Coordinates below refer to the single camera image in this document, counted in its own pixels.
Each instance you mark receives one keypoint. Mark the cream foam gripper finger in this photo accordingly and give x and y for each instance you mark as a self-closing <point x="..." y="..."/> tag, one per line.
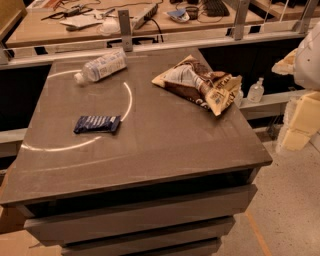
<point x="286" y="65"/>
<point x="301" y="122"/>

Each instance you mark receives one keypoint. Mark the metal rail post right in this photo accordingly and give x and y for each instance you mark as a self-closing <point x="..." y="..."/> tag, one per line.
<point x="240" y="18"/>

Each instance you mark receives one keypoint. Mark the grey drawer cabinet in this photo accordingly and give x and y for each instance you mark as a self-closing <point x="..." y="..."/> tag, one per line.
<point x="168" y="182"/>

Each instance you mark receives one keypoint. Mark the clear sanitizer bottle right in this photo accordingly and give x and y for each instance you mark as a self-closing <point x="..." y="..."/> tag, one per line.
<point x="256" y="91"/>

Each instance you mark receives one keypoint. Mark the clear sanitizer bottle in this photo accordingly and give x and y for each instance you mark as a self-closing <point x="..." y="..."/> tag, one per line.
<point x="256" y="91"/>
<point x="239" y="97"/>

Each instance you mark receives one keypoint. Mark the black keyboard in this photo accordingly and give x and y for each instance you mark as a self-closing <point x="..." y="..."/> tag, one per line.
<point x="215" y="8"/>

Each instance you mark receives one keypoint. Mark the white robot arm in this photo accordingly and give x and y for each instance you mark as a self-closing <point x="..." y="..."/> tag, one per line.
<point x="307" y="61"/>

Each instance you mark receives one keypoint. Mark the blue white bowl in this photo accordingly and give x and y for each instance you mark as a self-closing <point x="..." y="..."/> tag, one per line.
<point x="179" y="16"/>

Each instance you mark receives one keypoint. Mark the clear sanitizer bottle left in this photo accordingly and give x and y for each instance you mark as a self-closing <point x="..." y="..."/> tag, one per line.
<point x="239" y="97"/>

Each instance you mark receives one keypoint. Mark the blue rxbar blueberry bar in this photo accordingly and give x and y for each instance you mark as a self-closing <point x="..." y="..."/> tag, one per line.
<point x="87" y="124"/>

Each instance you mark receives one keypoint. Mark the metal rail post left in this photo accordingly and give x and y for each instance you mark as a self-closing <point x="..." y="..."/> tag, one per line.
<point x="125" y="29"/>

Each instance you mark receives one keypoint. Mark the clear plastic water bottle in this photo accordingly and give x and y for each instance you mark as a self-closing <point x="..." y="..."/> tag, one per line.
<point x="102" y="67"/>

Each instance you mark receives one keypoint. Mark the white paper sheet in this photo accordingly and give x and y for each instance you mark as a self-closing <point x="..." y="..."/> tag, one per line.
<point x="81" y="21"/>

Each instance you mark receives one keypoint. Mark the grey power strip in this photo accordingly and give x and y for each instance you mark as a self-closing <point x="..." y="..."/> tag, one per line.
<point x="146" y="14"/>

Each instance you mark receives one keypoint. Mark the metal rail post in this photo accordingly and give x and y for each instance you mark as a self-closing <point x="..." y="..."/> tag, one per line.
<point x="125" y="29"/>
<point x="240" y="18"/>

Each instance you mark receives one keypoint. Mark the brown chip bag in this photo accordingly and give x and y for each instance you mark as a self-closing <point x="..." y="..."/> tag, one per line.
<point x="195" y="82"/>

